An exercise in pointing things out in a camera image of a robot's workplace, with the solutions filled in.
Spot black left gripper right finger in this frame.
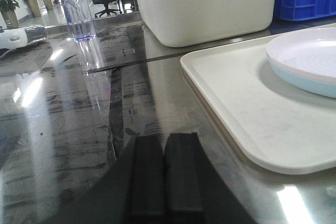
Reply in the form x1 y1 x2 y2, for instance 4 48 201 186
165 133 255 223

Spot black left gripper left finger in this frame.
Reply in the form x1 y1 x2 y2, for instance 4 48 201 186
48 136 165 223

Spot light blue plate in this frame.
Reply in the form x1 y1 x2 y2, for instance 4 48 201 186
268 60 335 98

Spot pink white plate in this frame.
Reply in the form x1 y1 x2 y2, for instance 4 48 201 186
266 27 335 82

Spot cream plastic tray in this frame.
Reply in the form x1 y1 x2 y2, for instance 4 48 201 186
181 36 335 175

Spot cream plastic basket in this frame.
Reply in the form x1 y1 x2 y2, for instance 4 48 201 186
138 0 275 47

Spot white grey remote controller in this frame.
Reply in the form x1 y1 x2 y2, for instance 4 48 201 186
1 25 47 49

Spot clear water bottle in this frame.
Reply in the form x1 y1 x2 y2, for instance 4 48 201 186
61 0 96 41

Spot potted plant in planter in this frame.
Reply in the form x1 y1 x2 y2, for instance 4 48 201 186
1 0 19 28

